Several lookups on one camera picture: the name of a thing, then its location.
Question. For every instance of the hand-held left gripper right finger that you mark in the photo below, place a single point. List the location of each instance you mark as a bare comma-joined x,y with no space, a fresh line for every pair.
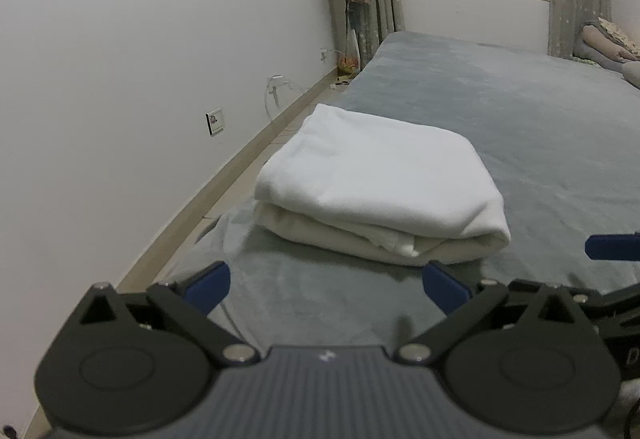
442,286

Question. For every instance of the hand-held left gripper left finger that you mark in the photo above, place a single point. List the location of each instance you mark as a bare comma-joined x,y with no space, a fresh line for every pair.
212,286

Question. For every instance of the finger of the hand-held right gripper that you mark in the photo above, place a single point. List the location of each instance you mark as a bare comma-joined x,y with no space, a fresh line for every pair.
615,309
612,247

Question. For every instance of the white sweatshirt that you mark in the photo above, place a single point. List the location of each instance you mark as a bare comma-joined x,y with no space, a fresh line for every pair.
375,169

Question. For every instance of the grey bed blanket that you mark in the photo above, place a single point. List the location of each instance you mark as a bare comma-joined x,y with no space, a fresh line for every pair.
550,144

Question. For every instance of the folded beige quilt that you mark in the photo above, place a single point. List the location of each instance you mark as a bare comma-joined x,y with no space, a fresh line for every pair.
633,75

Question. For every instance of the folded blankets by curtain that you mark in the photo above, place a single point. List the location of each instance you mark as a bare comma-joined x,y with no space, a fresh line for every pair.
600,49

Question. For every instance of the floral patterned pillow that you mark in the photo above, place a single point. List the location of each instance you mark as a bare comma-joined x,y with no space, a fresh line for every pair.
622,33

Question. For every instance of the orange yellow bag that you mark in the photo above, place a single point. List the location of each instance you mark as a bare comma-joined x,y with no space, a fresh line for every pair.
348,65

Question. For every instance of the dark grey hanging garment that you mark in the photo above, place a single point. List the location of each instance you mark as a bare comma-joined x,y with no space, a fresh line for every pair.
359,29

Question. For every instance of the white wall socket with sticker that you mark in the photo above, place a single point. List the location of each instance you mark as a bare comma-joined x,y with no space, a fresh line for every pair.
216,123

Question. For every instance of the small white wall plug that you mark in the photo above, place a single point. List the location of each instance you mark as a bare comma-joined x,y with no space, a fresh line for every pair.
325,54

